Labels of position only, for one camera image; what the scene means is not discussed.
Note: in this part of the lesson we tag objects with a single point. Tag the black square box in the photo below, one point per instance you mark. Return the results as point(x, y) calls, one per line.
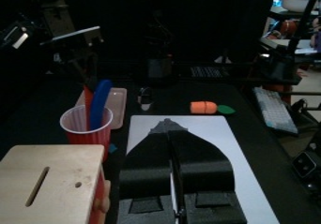
point(159, 67)

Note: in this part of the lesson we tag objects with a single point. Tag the orange toy carrot green leaf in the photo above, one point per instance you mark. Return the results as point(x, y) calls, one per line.
point(202, 107)

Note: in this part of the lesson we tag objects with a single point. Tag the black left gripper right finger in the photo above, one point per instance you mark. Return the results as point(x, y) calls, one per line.
point(205, 171)

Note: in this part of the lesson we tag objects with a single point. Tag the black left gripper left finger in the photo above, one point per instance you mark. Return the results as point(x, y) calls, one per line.
point(145, 171)

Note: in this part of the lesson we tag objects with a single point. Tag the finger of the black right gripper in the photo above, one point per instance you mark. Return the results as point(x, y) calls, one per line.
point(94, 67)
point(79, 73)

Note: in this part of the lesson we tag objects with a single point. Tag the dark grille panel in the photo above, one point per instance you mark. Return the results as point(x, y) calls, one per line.
point(206, 71)

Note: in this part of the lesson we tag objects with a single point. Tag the small blue piece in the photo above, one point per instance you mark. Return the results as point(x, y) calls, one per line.
point(113, 148)

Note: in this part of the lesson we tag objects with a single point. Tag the orange round object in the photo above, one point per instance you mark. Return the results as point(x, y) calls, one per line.
point(288, 27)

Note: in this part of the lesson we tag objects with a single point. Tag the red toy knife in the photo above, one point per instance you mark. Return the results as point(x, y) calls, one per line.
point(89, 101)

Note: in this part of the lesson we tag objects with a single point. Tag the wooden box with red drawer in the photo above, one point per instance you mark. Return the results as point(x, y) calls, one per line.
point(54, 177)

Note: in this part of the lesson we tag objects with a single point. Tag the light grey computer keyboard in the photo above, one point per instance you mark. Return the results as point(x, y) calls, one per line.
point(274, 110)

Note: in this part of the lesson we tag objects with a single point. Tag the black slanted pole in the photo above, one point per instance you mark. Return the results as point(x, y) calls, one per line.
point(301, 21)

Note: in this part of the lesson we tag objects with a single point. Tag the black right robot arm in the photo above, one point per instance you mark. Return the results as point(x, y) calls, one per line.
point(23, 43)

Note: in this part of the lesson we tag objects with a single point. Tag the white bowl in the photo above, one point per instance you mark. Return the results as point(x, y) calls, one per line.
point(297, 2)

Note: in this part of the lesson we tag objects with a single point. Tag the red plastic cup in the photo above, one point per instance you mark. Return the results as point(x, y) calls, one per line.
point(86, 141)

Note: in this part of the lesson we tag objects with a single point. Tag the black box device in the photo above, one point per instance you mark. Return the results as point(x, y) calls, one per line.
point(307, 165)

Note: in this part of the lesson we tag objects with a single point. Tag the white plastic cutting board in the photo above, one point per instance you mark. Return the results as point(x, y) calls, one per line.
point(246, 177)

